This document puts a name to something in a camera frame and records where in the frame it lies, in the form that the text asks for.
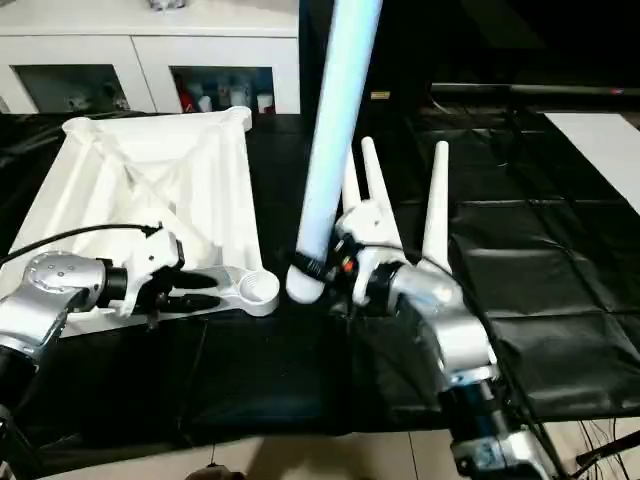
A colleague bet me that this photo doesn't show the black plastic mat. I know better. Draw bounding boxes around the black plastic mat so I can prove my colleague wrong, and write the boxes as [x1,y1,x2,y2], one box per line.
[0,105,640,471]

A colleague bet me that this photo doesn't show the white board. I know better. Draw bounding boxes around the white board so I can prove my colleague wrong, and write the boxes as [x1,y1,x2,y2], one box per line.
[544,111,640,218]

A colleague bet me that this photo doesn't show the white cabinet with glass doors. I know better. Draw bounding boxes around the white cabinet with glass doors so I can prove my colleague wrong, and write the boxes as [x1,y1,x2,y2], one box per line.
[0,0,302,117]

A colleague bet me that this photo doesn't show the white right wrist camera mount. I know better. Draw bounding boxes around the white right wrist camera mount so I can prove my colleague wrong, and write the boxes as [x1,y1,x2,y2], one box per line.
[334,198,403,307]

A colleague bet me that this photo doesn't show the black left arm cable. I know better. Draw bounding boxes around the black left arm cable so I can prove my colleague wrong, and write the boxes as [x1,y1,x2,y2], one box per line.
[0,223,167,269]

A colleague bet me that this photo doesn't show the white plastic table top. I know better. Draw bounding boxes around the white plastic table top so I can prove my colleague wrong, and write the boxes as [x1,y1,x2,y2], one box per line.
[8,105,282,337]

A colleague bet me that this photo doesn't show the white plastic table leg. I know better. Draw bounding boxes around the white plastic table leg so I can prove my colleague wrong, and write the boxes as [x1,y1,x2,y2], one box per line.
[419,140,452,278]
[285,0,385,305]
[359,136,406,253]
[340,150,367,217]

